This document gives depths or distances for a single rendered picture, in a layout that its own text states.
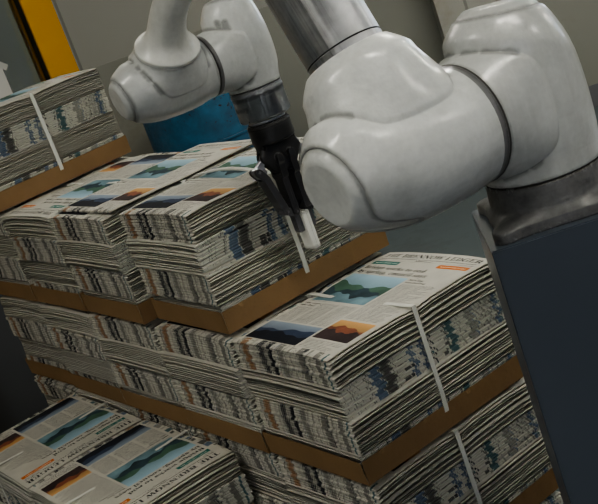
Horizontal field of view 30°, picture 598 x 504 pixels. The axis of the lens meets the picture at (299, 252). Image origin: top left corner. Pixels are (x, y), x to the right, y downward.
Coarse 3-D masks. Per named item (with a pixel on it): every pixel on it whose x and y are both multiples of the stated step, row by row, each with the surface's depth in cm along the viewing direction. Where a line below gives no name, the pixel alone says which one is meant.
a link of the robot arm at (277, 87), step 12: (276, 84) 184; (240, 96) 183; (252, 96) 182; (264, 96) 183; (276, 96) 184; (240, 108) 184; (252, 108) 183; (264, 108) 183; (276, 108) 184; (288, 108) 186; (240, 120) 187; (252, 120) 184; (264, 120) 184
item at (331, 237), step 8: (248, 152) 224; (232, 160) 222; (240, 160) 219; (248, 160) 216; (256, 160) 213; (312, 208) 202; (320, 216) 203; (320, 224) 203; (328, 224) 204; (320, 232) 203; (328, 232) 204; (336, 232) 205; (344, 232) 206; (352, 232) 207; (320, 240) 203; (328, 240) 204; (336, 240) 205; (344, 240) 206; (320, 248) 203; (328, 248) 204; (336, 248) 205; (320, 256) 204
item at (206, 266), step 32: (192, 192) 205; (224, 192) 194; (256, 192) 196; (128, 224) 210; (160, 224) 198; (192, 224) 189; (224, 224) 193; (256, 224) 196; (160, 256) 203; (192, 256) 192; (224, 256) 193; (256, 256) 196; (160, 288) 210; (192, 288) 197; (224, 288) 193; (256, 288) 196; (224, 320) 194
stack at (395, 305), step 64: (384, 256) 209; (448, 256) 196; (64, 320) 254; (256, 320) 199; (320, 320) 187; (384, 320) 177; (448, 320) 183; (128, 384) 241; (192, 384) 214; (256, 384) 193; (320, 384) 175; (384, 384) 177; (448, 384) 184; (512, 384) 194; (320, 448) 184; (448, 448) 185; (512, 448) 193
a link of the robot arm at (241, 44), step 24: (216, 0) 180; (240, 0) 180; (216, 24) 179; (240, 24) 179; (264, 24) 182; (216, 48) 177; (240, 48) 179; (264, 48) 181; (240, 72) 179; (264, 72) 182
